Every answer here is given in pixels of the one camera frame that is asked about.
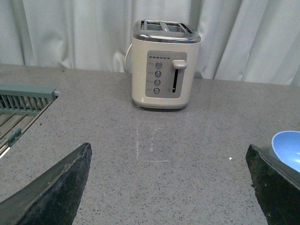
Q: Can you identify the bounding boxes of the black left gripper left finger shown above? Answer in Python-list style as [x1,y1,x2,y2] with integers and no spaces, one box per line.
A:
[0,142,92,225]

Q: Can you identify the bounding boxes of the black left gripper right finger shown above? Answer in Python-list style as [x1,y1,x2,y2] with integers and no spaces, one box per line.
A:
[246,144,300,225]

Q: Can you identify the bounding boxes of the blue bowl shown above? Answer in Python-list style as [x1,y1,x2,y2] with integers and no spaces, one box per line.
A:
[269,130,300,172]

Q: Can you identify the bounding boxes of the green dish rack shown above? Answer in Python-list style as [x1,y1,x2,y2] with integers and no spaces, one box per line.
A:
[0,83,60,157]

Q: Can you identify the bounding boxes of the white curtain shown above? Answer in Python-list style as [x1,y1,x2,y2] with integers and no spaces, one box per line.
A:
[0,0,300,86]

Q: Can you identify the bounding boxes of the cream two-slot toaster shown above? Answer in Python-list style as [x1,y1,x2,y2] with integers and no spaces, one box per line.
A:
[132,20,201,109]

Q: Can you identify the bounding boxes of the white toaster power cable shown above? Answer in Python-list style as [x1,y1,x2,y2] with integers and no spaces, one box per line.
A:
[125,44,133,73]

